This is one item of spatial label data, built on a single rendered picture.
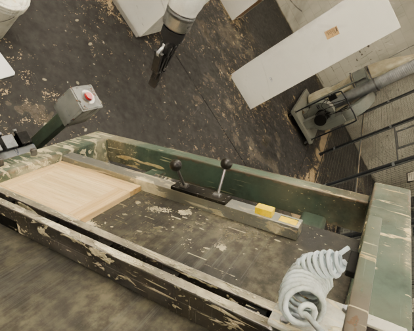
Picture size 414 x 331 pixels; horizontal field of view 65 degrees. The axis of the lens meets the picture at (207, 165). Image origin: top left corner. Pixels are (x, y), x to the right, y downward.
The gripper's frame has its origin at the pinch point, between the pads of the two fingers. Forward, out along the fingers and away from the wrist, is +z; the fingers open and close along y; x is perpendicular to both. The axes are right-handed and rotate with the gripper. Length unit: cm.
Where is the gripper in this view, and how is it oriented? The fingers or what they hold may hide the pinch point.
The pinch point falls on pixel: (155, 77)
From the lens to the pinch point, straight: 120.0
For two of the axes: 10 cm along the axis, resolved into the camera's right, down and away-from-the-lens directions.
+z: -4.2, 5.9, 6.9
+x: -8.1, -5.9, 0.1
